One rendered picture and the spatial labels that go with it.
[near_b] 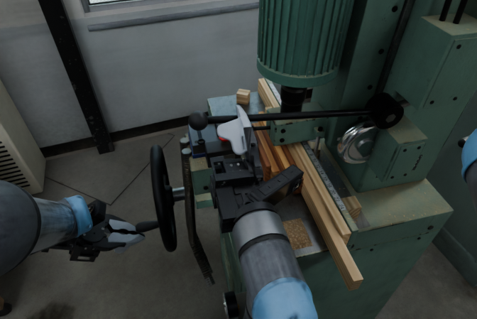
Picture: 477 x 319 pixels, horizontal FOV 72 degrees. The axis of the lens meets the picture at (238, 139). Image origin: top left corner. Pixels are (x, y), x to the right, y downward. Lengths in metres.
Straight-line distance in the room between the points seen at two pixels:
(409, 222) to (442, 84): 0.42
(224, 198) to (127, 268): 1.31
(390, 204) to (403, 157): 0.25
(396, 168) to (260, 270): 0.44
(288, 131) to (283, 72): 0.19
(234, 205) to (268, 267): 0.11
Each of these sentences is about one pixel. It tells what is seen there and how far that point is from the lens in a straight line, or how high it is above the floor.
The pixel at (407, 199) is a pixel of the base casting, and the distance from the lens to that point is 1.02.
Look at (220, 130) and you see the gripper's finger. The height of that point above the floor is 1.17.
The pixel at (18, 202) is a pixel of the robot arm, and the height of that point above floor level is 1.28.
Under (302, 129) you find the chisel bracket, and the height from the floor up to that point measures 1.01.
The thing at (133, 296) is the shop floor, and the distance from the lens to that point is 1.71.
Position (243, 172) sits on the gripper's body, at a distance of 0.52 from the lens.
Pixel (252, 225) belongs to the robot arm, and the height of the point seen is 1.14.
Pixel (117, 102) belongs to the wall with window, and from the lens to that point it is 2.21.
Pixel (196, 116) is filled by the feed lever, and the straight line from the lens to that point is 0.56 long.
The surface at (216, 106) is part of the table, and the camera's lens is 1.06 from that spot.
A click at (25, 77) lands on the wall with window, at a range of 2.14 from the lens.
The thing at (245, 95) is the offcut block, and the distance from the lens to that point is 1.04.
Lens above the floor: 1.52
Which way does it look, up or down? 42 degrees down
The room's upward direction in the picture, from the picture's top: straight up
